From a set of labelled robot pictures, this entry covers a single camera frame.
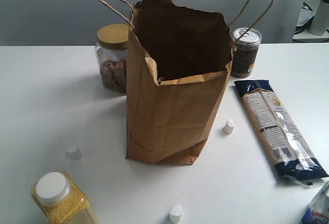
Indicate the white cylinder in background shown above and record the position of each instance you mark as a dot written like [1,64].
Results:
[320,21]

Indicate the blue spaghetti pasta packet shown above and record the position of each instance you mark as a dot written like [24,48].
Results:
[287,149]

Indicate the nut jar with gold lid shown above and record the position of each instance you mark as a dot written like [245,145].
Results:
[111,53]

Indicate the yellow grain jar white lid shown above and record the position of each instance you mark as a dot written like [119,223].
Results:
[60,200]

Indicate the dark can with pull tab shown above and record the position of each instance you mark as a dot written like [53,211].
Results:
[247,44]

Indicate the brown paper bag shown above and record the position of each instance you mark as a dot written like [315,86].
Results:
[178,64]

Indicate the white cap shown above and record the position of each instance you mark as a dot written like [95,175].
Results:
[175,213]
[229,126]
[73,153]

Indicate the white cap bottom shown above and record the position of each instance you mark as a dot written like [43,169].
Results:
[175,213]

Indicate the blue white plastic packet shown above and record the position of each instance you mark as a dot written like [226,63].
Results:
[317,210]

